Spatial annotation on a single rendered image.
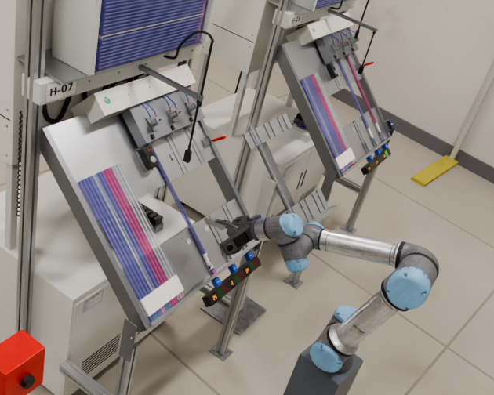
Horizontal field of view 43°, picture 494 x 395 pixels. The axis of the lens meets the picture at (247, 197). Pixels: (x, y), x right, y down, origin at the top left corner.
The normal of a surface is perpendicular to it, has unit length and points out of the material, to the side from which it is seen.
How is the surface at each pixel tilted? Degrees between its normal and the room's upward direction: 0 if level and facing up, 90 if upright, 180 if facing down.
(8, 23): 90
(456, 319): 0
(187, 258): 44
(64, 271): 0
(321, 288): 0
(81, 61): 90
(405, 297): 83
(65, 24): 90
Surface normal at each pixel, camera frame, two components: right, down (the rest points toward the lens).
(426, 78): -0.63, 0.30
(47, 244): 0.22, -0.81
